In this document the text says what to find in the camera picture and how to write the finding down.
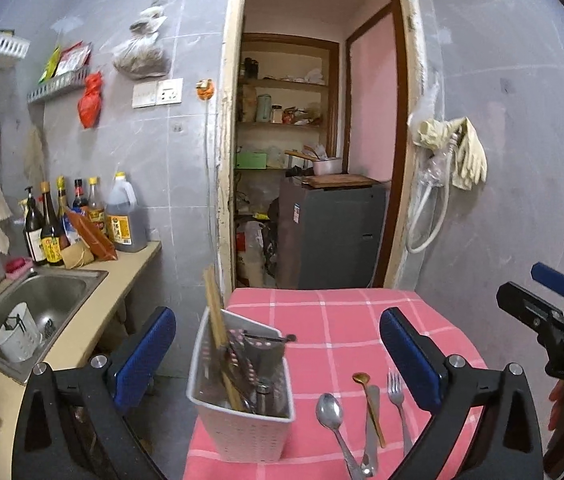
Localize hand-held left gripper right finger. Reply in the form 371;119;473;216
379;307;545;480

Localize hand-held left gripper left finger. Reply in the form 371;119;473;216
12;306;177;480

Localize steel fork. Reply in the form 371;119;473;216
386;369;413;454

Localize small gold spoon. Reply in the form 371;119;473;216
352;372;387;449

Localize wooden chopstick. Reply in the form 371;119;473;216
203;266;240;411
207;267;245;412

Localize steel spoon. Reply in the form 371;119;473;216
316;392;363;479

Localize white perforated utensil basket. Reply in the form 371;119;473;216
185;305;297;464

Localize beige kitchen counter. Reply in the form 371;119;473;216
0;240;163;480

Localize pink plaid tablecloth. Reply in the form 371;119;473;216
184;287;488;480

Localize steel kitchen sink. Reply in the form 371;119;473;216
0;267;109;380

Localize tan paper packet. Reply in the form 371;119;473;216
61;242;95;269

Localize brown packet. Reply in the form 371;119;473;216
64;208;119;263

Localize white cup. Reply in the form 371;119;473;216
0;302;43;364

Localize large dark oil jug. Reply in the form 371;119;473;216
105;171;148;254

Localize grey refrigerator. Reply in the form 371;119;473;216
277;177;389;292

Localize red and white plastic bag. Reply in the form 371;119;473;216
235;219;269;287

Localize dark sauce bottle yellow label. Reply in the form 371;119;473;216
40;182;71;267

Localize cream rubber glove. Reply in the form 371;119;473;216
413;118;456;151
449;116;488;191

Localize pink sponge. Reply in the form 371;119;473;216
4;255;35;279

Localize clear yellow-capped bottle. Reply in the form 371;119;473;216
86;176;108;237

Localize dark pump bottle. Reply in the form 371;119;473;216
22;186;49;266

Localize red-capped sauce bottle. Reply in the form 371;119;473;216
72;178;89;212

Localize slim yellow-capped bottle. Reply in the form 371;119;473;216
56;175;71;226

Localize wooden cutting board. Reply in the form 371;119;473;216
301;173;381;190

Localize pink pot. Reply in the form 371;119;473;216
285;149;344;177

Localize green box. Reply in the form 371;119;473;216
234;152;268;170

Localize hanging tan cloth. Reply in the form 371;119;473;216
24;124;48;187

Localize clear bag of dried goods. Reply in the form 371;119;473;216
112;0;172;81

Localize wooden shelf unit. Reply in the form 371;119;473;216
236;33;341;172

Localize seasoning packets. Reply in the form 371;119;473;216
37;42;94;84

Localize white hose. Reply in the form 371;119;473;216
405;159;451;255

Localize door frame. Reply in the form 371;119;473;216
216;0;426;292

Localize white wall switch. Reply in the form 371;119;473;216
131;82;159;110

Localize white wall socket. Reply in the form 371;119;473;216
156;77;185;106

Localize metal wall rack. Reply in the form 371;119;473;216
26;67;94;106

